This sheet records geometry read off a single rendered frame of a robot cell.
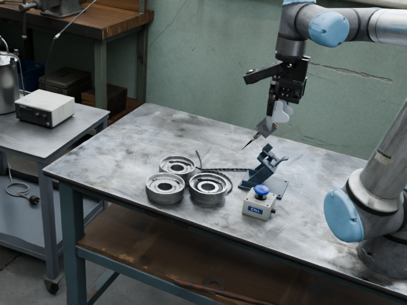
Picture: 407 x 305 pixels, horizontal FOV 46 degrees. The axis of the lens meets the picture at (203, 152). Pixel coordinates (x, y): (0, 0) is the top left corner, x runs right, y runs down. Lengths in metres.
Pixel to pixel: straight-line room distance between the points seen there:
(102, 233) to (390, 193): 0.93
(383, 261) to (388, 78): 1.70
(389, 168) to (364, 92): 1.87
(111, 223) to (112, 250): 0.14
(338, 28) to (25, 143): 1.19
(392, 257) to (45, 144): 1.23
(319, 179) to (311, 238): 0.30
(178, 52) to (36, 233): 1.49
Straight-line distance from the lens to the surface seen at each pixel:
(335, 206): 1.04
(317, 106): 2.88
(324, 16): 1.11
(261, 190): 1.25
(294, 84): 1.24
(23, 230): 2.19
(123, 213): 1.67
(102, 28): 2.64
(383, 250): 1.19
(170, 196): 1.26
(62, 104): 1.95
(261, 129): 1.33
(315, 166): 1.57
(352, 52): 2.76
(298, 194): 1.41
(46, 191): 1.84
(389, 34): 1.13
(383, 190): 0.99
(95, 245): 1.54
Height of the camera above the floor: 1.54
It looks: 29 degrees down
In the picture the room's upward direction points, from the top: 6 degrees clockwise
